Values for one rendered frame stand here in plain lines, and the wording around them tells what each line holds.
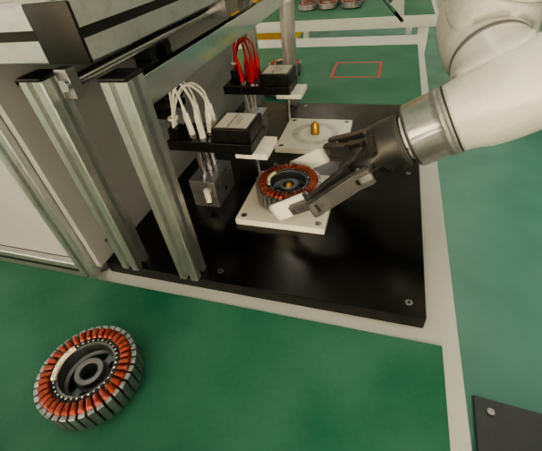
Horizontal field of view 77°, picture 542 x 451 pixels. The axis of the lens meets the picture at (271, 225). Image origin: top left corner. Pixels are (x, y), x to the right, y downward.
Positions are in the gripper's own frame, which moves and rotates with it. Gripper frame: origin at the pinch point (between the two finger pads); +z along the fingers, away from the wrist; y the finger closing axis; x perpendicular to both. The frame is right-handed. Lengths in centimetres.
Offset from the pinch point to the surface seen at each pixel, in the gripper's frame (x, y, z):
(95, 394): 4.7, -38.2, 11.1
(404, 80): -14, 67, -14
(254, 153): 9.1, -2.9, 0.0
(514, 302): -104, 50, -20
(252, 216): 0.7, -6.6, 5.2
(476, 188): -102, 124, -17
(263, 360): -6.3, -28.7, -0.4
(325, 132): -2.7, 24.5, -0.7
